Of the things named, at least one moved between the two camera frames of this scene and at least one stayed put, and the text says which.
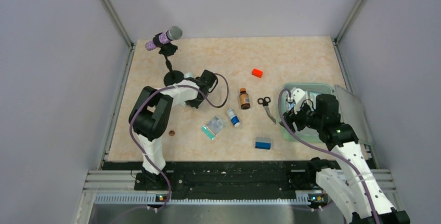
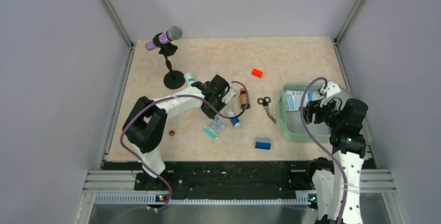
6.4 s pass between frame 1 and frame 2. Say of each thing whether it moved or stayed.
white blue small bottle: stayed
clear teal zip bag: stayed
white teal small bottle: stayed
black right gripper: moved
